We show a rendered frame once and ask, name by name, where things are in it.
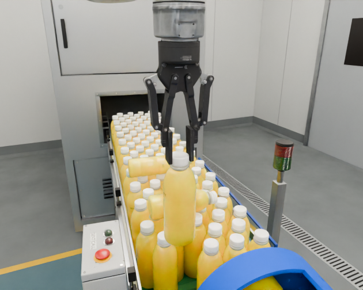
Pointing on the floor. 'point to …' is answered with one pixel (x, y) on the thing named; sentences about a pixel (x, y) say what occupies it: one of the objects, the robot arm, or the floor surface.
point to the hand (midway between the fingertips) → (179, 145)
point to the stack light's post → (276, 209)
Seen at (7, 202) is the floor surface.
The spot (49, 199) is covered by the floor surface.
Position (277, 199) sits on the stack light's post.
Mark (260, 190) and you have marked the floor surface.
